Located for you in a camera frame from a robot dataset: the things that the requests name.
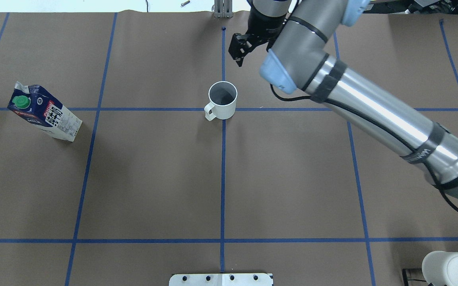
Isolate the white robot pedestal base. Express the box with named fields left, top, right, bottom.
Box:
left=169, top=273, right=274, bottom=286

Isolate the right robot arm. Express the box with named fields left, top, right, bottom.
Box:
left=229, top=0, right=458, bottom=212

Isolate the white upside-down mug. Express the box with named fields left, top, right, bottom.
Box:
left=421, top=251, right=458, bottom=286

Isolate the blue Pascual milk carton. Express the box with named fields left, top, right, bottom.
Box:
left=7, top=81, right=83, bottom=142

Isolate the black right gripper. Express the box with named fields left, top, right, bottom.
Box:
left=228, top=7, right=287, bottom=67

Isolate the white mug with handle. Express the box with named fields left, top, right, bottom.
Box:
left=204, top=81, right=238, bottom=121

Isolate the black wire mug rack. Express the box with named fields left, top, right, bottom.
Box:
left=401, top=268, right=432, bottom=286

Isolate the aluminium frame post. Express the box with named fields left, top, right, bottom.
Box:
left=212, top=0, right=234, bottom=18

